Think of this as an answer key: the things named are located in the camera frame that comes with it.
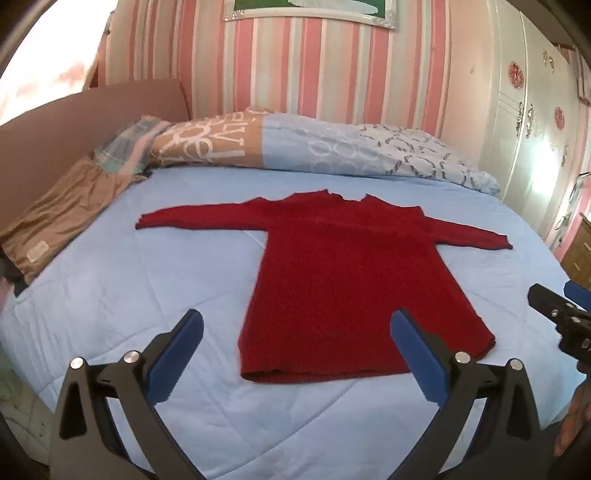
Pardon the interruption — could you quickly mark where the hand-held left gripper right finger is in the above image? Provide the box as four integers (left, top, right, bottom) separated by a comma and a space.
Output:
390, 308, 544, 480

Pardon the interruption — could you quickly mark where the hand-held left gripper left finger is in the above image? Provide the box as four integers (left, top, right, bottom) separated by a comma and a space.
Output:
50, 308, 206, 480

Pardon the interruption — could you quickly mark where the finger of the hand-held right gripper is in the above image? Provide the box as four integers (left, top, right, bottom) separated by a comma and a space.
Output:
528, 283, 591, 361
564, 280, 591, 308

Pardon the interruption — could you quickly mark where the red knitted sweater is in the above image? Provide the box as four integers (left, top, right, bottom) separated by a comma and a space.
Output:
135, 188, 514, 383

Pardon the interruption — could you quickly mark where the person's right forearm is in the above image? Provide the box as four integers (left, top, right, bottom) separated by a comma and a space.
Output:
553, 382, 591, 459

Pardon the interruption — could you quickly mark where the wooden bedside cabinet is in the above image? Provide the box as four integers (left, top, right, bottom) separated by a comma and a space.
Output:
560, 213, 591, 282

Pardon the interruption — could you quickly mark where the light blue bed blanket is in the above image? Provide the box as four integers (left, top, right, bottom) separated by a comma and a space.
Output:
0, 164, 578, 480

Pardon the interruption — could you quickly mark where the brown satin cloth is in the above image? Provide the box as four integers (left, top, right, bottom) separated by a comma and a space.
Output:
0, 156, 148, 283

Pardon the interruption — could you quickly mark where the white wardrobe with flower decals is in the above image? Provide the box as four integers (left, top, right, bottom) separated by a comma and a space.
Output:
478, 0, 591, 217

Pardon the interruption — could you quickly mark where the plaid pastel cloth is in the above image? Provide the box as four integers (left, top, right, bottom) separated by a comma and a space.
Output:
92, 115, 172, 178

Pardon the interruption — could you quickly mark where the patterned blue orange pillow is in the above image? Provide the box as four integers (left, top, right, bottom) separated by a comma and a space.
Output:
147, 107, 502, 195

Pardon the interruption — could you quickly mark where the pink-brown flat board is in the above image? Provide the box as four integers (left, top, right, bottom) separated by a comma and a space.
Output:
0, 78, 195, 232

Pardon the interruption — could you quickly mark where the white framed wall picture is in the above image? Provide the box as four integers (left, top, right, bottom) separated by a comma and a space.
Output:
223, 0, 399, 31

